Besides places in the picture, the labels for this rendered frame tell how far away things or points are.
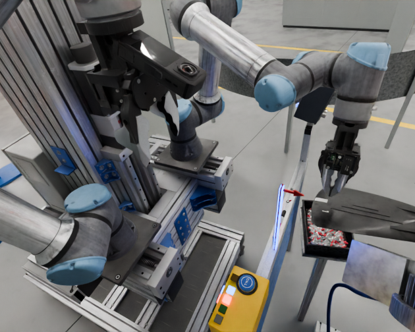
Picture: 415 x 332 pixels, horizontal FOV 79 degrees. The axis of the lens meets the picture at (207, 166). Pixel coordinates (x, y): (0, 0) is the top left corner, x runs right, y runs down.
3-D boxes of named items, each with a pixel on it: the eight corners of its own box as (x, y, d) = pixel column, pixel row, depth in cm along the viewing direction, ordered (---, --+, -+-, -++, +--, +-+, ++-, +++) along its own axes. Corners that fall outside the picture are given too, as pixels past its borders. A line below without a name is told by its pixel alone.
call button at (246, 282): (251, 295, 62) (251, 292, 61) (236, 288, 64) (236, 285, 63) (257, 280, 65) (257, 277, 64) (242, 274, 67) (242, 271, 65)
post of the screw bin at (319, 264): (303, 322, 148) (330, 252, 95) (297, 320, 149) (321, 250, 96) (302, 316, 151) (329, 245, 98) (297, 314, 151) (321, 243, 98)
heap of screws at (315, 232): (348, 254, 92) (350, 249, 90) (307, 249, 96) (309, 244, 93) (338, 213, 106) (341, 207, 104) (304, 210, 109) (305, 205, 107)
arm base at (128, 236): (82, 251, 81) (67, 234, 75) (113, 215, 91) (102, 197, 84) (116, 268, 75) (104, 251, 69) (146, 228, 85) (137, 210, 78)
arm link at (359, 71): (357, 42, 55) (402, 43, 48) (344, 93, 59) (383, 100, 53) (338, 41, 50) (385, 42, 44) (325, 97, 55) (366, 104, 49)
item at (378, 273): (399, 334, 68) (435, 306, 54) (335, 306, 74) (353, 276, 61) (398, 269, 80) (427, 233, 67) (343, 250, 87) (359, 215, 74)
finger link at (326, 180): (314, 201, 64) (322, 169, 60) (317, 190, 69) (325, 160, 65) (327, 205, 63) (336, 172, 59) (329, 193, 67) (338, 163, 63)
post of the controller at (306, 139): (305, 162, 125) (311, 129, 112) (299, 161, 127) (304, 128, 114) (306, 159, 127) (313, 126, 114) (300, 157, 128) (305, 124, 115)
